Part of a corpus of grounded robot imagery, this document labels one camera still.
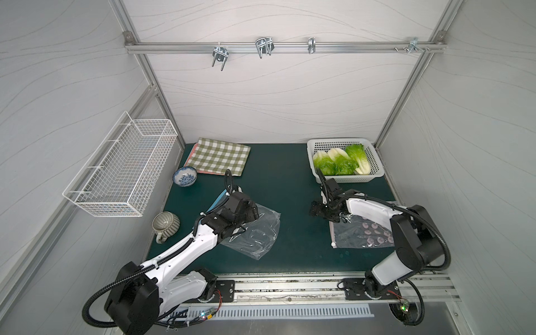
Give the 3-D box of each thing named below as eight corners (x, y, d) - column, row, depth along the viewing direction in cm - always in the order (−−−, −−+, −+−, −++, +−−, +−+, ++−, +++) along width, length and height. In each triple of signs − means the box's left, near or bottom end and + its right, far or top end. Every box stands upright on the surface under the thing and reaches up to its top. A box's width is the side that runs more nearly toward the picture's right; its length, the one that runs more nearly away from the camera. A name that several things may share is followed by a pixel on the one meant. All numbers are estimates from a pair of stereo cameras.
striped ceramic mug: (162, 245, 85) (156, 240, 80) (156, 222, 91) (149, 217, 87) (184, 233, 88) (179, 227, 84) (176, 212, 94) (171, 206, 90)
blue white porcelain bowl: (172, 186, 103) (170, 183, 101) (178, 170, 110) (176, 166, 108) (194, 186, 103) (192, 183, 101) (199, 170, 110) (197, 166, 108)
